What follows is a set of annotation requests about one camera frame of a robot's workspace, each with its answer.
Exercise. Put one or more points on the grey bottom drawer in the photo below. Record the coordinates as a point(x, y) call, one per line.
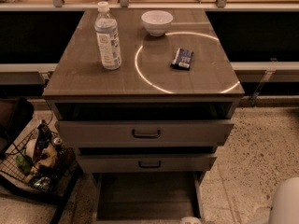
point(147, 198)

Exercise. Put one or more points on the grey drawer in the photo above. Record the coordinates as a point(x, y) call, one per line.
point(147, 198)
point(146, 163)
point(158, 133)

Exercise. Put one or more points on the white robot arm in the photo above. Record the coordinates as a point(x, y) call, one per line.
point(285, 205)

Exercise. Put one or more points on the grey middle drawer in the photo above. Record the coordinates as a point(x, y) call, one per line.
point(146, 163)

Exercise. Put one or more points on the grey drawer cabinet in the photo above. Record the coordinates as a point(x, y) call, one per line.
point(145, 87)

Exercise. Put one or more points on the grey top drawer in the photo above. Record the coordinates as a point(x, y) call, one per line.
point(158, 133)

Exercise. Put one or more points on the soda can in basket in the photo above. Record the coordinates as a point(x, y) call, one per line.
point(57, 142)

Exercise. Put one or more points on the dark blue snack packet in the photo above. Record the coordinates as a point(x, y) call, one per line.
point(182, 59)

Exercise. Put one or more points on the dark chip bag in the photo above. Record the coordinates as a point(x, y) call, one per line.
point(43, 139)

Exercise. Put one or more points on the green item in basket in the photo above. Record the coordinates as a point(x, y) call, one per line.
point(24, 163)

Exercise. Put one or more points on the clear plastic water bottle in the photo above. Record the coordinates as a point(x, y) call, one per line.
point(107, 35)

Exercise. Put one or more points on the white ceramic bowl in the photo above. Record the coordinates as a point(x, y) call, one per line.
point(156, 22)

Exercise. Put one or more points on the black chair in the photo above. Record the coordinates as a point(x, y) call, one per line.
point(15, 114)

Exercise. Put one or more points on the black wire basket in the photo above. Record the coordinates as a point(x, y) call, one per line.
point(47, 170)

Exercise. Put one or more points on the black cart frame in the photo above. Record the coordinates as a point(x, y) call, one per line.
point(59, 201)

